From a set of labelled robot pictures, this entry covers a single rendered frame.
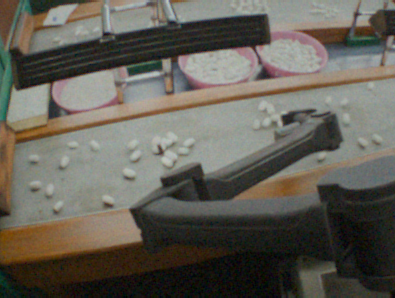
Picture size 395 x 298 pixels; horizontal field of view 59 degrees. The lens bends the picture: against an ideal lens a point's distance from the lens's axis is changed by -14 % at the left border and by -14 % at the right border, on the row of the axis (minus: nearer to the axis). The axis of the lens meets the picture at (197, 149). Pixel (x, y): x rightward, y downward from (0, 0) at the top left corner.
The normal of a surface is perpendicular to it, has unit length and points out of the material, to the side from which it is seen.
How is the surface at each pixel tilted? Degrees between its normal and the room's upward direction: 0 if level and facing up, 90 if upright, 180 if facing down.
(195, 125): 0
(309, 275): 1
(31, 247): 0
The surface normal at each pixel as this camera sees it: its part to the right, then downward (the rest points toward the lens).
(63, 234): -0.02, -0.64
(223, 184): 0.50, -0.07
